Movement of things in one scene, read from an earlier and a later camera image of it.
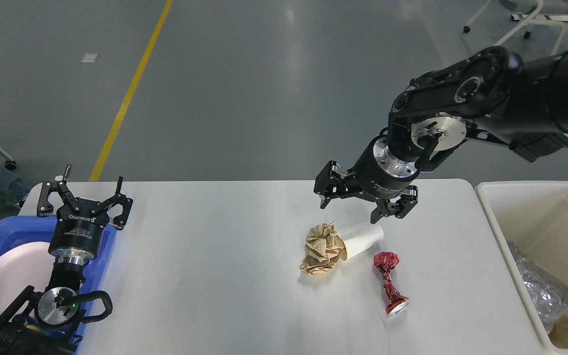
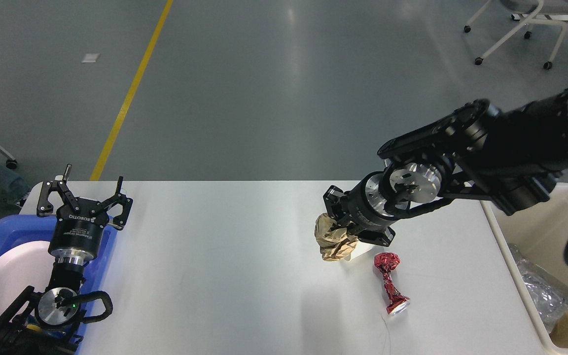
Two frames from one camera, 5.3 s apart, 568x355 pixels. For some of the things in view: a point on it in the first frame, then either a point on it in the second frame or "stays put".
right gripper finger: (408, 199) to (382, 236)
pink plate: (7, 275) stays put
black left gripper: (76, 232) stays put
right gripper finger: (332, 183) to (337, 204)
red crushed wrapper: (398, 303) stays put
